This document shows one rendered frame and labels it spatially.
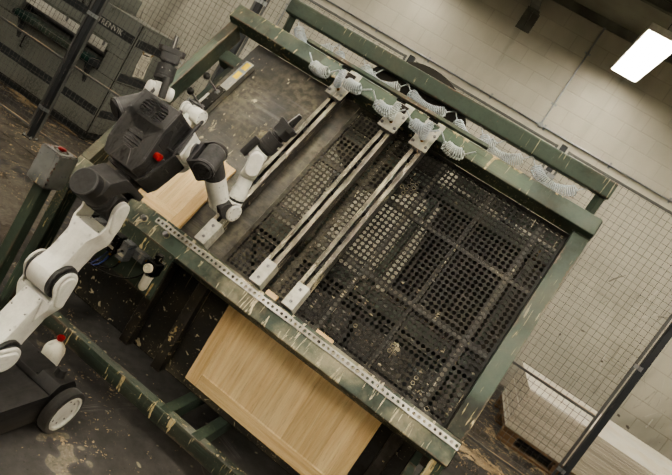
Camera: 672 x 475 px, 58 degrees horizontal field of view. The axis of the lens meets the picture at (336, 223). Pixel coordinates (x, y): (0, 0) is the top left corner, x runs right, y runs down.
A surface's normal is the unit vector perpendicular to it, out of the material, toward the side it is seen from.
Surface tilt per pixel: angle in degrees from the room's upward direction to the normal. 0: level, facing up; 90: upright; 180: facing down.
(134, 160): 82
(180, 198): 59
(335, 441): 90
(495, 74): 90
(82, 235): 64
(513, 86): 90
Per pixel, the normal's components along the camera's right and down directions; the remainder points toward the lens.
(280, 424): -0.30, -0.02
